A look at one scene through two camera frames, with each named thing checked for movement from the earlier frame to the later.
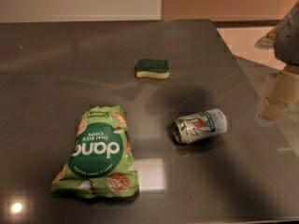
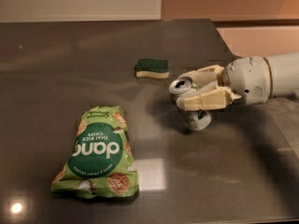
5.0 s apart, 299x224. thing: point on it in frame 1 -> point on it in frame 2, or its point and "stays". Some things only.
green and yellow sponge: [152, 68] stays
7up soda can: [200, 126] -> [195, 119]
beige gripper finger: [283, 93] -> [214, 100]
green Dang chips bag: [101, 159] stays
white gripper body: [289, 37] -> [248, 78]
